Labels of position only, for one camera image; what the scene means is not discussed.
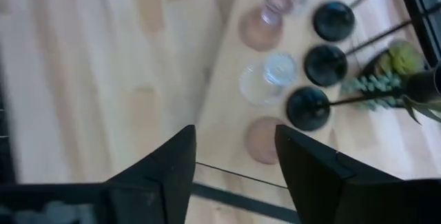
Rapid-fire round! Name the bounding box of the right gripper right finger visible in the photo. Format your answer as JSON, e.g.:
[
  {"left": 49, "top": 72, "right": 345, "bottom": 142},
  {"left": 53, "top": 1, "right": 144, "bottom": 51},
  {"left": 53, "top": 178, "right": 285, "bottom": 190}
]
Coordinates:
[{"left": 274, "top": 124, "right": 402, "bottom": 224}]

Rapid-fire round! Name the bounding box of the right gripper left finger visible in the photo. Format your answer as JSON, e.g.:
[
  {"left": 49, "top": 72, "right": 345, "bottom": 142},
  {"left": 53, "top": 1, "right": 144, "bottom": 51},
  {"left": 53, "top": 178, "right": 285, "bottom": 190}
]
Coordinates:
[{"left": 103, "top": 124, "right": 197, "bottom": 224}]

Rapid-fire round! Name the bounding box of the pink glass candle holder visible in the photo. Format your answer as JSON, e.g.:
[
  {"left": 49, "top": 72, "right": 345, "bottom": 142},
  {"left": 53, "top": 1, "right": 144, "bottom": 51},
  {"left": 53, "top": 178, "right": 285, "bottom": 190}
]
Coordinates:
[
  {"left": 245, "top": 116, "right": 287, "bottom": 165},
  {"left": 238, "top": 0, "right": 294, "bottom": 52}
]

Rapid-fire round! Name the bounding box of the black metal candlestick holder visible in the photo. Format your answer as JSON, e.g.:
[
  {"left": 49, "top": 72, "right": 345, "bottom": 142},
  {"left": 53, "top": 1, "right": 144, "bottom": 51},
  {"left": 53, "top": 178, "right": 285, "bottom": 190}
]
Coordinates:
[
  {"left": 303, "top": 19, "right": 414, "bottom": 88},
  {"left": 285, "top": 64, "right": 441, "bottom": 132},
  {"left": 311, "top": 0, "right": 393, "bottom": 43}
]

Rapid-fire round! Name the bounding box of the potted artificial succulent plant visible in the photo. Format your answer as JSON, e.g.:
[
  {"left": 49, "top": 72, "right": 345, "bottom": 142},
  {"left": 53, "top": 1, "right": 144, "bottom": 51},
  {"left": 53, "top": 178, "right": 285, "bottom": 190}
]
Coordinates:
[{"left": 339, "top": 39, "right": 441, "bottom": 125}]

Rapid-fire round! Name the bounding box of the wooden shelf with black frame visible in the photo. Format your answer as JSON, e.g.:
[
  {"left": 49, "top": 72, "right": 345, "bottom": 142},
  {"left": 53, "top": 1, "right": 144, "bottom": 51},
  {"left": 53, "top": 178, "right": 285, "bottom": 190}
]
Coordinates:
[{"left": 191, "top": 0, "right": 441, "bottom": 224}]

